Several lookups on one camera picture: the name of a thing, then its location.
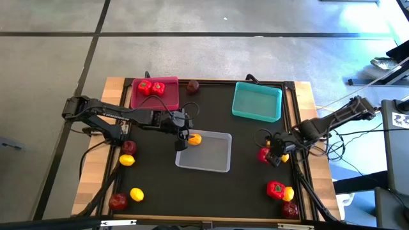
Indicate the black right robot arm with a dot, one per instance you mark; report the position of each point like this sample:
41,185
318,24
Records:
332,118

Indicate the small dark floor object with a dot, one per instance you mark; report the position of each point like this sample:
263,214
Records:
11,146

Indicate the clear plastic bin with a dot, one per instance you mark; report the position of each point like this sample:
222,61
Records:
211,156

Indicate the black aluminium table frame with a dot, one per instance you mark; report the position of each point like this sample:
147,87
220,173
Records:
217,82

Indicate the pink plastic bin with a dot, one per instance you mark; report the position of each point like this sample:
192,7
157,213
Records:
159,103

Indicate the yellow lemon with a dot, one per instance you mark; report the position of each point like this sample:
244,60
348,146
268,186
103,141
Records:
136,194
195,140
285,158
289,194
126,159

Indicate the white printed label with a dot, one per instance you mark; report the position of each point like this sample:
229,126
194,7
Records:
401,120

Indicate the person's foot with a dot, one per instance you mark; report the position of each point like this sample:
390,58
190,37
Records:
385,63

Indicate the white plastic object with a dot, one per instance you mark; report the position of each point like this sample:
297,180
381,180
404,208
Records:
345,204

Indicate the grey equipment case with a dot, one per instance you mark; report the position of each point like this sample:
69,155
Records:
390,211

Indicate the black crossbeam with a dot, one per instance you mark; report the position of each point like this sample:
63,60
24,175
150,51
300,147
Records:
48,225

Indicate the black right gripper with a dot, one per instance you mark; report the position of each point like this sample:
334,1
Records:
284,143

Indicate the grey cabinet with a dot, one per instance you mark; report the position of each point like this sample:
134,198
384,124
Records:
396,153

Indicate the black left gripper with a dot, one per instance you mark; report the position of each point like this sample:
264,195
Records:
179,123

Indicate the black floor bar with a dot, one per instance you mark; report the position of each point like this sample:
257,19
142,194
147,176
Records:
367,82

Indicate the dark red apple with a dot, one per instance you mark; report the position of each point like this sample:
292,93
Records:
193,87
289,210
128,147
118,201

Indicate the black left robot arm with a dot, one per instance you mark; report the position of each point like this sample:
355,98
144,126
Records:
108,111

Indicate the red bell pepper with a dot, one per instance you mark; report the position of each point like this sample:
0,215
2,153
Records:
144,87
158,88
262,156
274,190

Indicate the silver metal bracket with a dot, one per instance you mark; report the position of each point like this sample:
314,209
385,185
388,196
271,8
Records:
118,223
295,226

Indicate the black diagonal strut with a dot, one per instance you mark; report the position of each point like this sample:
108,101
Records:
314,198
102,191

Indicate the teal plastic bin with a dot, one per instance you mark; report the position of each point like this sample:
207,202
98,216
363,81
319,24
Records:
255,105

